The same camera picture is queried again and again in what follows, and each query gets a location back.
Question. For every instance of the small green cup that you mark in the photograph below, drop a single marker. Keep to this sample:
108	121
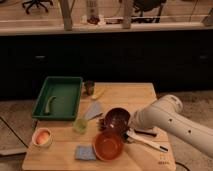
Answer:
80	125

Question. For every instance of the wooden post left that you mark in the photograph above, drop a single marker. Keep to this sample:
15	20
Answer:
66	14

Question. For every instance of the bunch of dark grapes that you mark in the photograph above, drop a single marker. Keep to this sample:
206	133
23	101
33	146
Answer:
101	124

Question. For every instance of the wooden post right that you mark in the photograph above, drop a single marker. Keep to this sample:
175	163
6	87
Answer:
127	13

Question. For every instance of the green plastic tray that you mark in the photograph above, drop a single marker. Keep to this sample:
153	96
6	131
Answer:
65	106

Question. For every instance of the yellow banana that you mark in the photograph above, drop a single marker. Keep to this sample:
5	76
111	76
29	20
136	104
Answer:
98	94

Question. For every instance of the black office chair right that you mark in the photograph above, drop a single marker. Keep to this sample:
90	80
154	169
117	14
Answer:
142	6

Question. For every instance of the dark maroon bowl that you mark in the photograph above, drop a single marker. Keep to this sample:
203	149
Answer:
117	120

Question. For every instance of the green cucumber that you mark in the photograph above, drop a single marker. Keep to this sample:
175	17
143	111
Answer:
48	105

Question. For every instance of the tan black eraser block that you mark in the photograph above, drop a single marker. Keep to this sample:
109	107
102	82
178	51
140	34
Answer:
146	133

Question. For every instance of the wooden post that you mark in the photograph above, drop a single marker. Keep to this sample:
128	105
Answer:
66	14
127	13

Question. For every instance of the small metal cup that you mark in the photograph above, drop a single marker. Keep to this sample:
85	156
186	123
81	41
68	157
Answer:
89	87

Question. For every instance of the black office chair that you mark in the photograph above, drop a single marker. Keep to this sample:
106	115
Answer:
142	6
28	4

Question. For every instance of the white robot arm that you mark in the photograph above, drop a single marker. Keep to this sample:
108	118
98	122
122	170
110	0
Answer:
165	113

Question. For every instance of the small white orange cup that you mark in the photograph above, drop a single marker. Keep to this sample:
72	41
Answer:
42	137

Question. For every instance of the blue sponge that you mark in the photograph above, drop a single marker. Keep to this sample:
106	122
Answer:
85	153

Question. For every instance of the orange bowl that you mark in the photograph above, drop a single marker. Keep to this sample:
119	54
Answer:
107	145

